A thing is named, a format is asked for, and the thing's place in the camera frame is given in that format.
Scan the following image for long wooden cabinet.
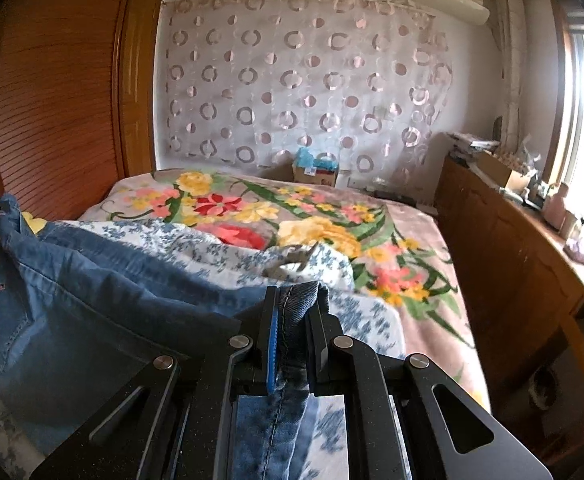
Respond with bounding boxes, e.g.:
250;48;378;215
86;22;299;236
434;132;584;391

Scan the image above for clear plastic bag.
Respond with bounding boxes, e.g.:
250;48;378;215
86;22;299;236
516;135;543;172

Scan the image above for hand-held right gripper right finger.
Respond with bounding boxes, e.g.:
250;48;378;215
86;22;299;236
306;305;553;480

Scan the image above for pink container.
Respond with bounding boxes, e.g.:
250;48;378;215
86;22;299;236
542;182;570;226

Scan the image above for yellow plush toy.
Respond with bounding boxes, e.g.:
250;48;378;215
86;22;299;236
0;211;47;286

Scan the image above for tied pale window curtain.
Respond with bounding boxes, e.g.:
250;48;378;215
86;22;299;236
492;0;529;156

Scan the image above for wooden slatted wardrobe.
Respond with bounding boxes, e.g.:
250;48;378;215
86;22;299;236
0;0;165;271

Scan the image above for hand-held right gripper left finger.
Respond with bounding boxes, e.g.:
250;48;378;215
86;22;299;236
29;286;287;480

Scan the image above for stack of papers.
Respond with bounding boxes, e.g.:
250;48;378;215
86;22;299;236
444;131;500;161

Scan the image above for small cardboard box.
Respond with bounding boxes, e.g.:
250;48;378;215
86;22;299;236
292;162;340;188

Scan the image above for blue denim pants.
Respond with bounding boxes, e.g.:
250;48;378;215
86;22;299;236
0;195;333;480

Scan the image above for sheer circle pattern curtain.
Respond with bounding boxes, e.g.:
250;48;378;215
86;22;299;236
161;0;453;171

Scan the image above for colourful flower print blanket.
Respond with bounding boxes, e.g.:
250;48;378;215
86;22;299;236
79;169;490;411

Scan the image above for open cardboard box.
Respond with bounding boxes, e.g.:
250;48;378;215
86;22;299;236
474;150;535;193

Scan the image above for white blue floral sheet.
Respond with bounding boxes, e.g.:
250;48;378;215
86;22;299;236
0;217;407;480

